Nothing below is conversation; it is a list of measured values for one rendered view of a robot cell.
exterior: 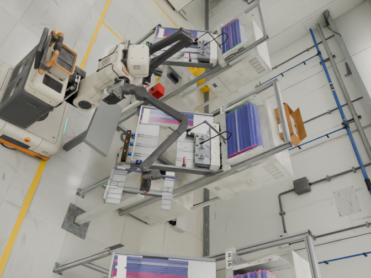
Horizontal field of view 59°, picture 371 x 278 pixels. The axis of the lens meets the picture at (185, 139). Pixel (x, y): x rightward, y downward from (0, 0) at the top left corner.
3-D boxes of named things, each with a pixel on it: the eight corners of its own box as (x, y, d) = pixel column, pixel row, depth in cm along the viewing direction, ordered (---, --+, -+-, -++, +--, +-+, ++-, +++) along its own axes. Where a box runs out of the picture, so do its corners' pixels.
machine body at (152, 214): (104, 203, 331) (148, 183, 300) (116, 149, 377) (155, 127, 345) (149, 227, 368) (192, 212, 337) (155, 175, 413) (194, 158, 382)
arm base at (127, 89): (123, 78, 233) (122, 90, 226) (135, 79, 234) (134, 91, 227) (122, 86, 239) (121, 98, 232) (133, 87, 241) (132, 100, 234)
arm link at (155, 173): (140, 165, 229) (141, 163, 221) (156, 162, 232) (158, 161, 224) (143, 182, 227) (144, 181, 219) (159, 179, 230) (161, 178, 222)
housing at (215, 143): (207, 174, 288) (211, 164, 277) (207, 132, 320) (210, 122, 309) (217, 175, 289) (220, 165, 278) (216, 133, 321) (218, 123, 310)
